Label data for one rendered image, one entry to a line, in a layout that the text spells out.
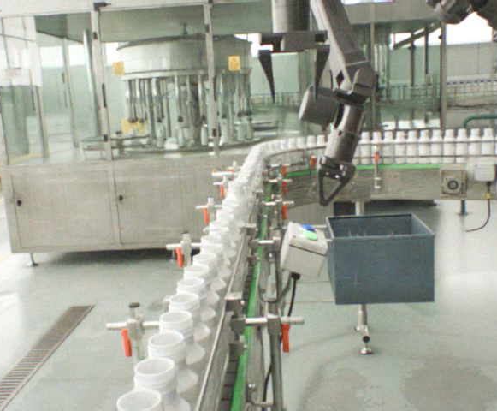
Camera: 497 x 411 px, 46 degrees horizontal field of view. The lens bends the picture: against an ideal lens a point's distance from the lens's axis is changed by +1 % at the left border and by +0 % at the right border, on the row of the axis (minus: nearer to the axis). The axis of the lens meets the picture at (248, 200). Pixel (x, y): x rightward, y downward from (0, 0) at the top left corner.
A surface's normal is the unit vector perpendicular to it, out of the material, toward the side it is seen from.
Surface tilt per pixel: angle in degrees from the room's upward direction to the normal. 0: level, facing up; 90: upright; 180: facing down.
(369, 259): 90
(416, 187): 90
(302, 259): 90
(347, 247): 90
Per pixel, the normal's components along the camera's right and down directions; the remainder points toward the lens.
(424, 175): -0.36, 0.19
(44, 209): -0.06, 0.18
